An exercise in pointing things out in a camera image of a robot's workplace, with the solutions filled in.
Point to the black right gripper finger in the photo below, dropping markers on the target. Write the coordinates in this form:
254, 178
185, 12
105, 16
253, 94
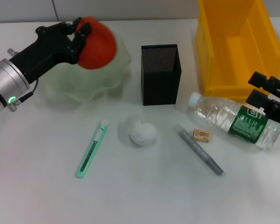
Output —
270, 82
270, 112

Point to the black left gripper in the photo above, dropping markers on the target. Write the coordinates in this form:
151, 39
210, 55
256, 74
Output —
49, 51

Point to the red-orange orange fruit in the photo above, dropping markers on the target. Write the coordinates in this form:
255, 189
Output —
100, 46

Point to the clear water bottle green label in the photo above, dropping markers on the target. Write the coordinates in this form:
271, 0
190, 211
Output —
212, 112

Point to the white paper ball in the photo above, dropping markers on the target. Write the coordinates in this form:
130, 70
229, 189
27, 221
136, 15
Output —
142, 134

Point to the green glass fruit plate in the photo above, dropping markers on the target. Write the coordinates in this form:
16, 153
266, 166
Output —
95, 81

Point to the small tan eraser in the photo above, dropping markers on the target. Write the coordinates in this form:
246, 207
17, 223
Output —
200, 135

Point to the grey marker pen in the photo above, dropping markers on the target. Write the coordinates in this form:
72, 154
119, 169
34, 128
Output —
196, 147

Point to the black mesh pen holder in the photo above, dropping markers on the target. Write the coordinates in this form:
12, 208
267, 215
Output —
161, 88

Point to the green utility knife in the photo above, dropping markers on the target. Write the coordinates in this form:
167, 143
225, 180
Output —
93, 144

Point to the yellow plastic bin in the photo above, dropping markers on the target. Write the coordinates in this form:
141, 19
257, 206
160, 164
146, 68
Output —
242, 58

